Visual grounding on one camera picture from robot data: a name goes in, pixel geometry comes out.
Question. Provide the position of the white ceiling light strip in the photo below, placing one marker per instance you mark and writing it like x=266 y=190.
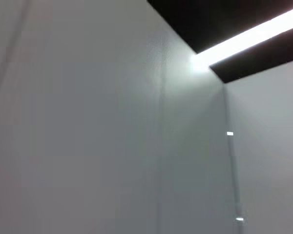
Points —
x=249 y=40

